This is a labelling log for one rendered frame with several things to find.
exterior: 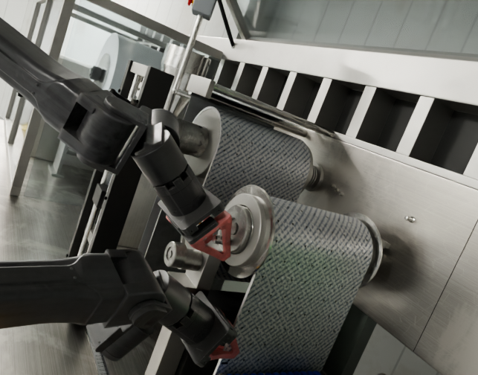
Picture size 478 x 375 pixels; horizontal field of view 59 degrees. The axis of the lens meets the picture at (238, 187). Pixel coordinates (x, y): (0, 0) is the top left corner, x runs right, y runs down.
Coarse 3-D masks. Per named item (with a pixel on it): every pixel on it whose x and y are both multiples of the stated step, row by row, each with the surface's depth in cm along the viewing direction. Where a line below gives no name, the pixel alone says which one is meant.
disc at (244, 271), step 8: (240, 192) 70; (248, 192) 68; (256, 192) 66; (264, 192) 65; (264, 200) 64; (264, 208) 64; (272, 208) 62; (272, 216) 62; (272, 224) 61; (272, 232) 61; (264, 240) 62; (272, 240) 61; (264, 248) 62; (256, 256) 63; (264, 256) 61; (224, 264) 69; (248, 264) 64; (256, 264) 62; (232, 272) 67; (240, 272) 65; (248, 272) 64
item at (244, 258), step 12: (228, 204) 70; (240, 204) 67; (252, 204) 65; (252, 216) 64; (264, 216) 63; (264, 228) 62; (252, 240) 63; (252, 252) 62; (372, 252) 76; (228, 264) 67; (240, 264) 64
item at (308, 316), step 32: (256, 288) 64; (288, 288) 67; (320, 288) 71; (352, 288) 75; (256, 320) 66; (288, 320) 70; (320, 320) 74; (256, 352) 69; (288, 352) 73; (320, 352) 77
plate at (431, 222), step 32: (320, 160) 103; (352, 160) 95; (384, 160) 88; (320, 192) 101; (352, 192) 93; (384, 192) 86; (416, 192) 80; (448, 192) 75; (384, 224) 84; (416, 224) 79; (448, 224) 74; (384, 256) 83; (416, 256) 77; (448, 256) 73; (384, 288) 81; (416, 288) 76; (448, 288) 71; (384, 320) 80; (416, 320) 75; (448, 320) 70; (416, 352) 74; (448, 352) 69
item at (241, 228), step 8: (232, 208) 67; (240, 208) 65; (248, 208) 66; (232, 216) 67; (240, 216) 65; (248, 216) 64; (232, 224) 66; (240, 224) 65; (248, 224) 63; (232, 232) 66; (240, 232) 64; (248, 232) 63; (232, 240) 65; (240, 240) 64; (248, 240) 64; (232, 248) 65; (240, 248) 64
